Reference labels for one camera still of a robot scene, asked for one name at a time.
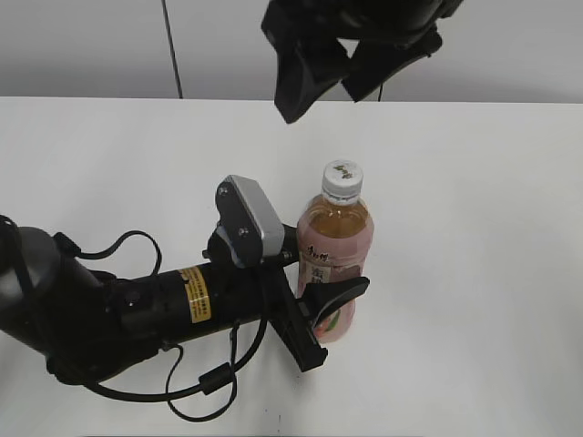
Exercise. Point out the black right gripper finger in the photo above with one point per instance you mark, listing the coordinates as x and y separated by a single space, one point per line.
306 71
372 64

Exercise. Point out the peach oolong tea bottle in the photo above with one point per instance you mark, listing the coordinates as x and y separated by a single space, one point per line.
333 241

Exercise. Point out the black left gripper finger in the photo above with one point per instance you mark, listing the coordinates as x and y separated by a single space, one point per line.
289 249
321 300

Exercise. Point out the white bottle cap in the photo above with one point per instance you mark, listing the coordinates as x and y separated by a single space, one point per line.
342 182

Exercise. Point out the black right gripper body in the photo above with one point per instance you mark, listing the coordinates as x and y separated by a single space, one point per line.
399 23

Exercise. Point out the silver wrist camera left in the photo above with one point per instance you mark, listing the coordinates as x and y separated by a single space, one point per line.
248 221

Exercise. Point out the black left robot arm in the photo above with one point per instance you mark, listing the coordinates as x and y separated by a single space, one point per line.
91 325

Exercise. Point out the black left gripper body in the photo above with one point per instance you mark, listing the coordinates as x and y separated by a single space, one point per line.
264 291

